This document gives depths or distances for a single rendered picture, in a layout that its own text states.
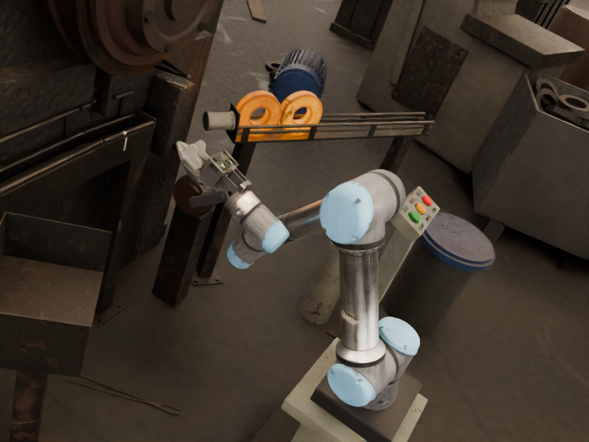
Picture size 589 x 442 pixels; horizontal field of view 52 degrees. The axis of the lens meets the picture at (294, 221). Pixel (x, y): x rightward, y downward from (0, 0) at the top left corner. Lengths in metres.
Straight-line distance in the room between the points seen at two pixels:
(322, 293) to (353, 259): 0.94
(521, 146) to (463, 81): 0.84
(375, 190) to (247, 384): 0.98
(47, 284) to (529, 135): 2.47
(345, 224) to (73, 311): 0.57
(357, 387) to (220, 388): 0.68
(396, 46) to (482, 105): 0.70
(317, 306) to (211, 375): 0.50
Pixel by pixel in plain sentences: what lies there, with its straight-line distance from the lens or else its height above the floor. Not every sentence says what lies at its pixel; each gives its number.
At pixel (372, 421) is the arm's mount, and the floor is 0.35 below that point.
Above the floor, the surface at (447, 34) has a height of 0.71.
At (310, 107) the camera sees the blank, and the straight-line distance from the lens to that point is 2.01.
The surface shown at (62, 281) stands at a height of 0.61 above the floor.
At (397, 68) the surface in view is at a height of 0.38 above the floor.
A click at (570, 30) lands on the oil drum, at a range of 5.93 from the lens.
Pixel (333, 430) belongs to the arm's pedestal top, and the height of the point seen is 0.30.
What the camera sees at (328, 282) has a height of 0.21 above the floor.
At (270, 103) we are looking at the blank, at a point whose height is 0.76.
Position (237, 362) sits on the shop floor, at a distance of 2.08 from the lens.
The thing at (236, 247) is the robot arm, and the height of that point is 0.59.
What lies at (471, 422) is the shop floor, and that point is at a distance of 2.36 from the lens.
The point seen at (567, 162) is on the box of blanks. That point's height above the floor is 0.56.
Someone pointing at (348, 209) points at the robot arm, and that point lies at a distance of 1.22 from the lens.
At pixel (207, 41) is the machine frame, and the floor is 0.86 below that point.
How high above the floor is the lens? 1.52
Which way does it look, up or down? 33 degrees down
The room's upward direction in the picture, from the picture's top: 23 degrees clockwise
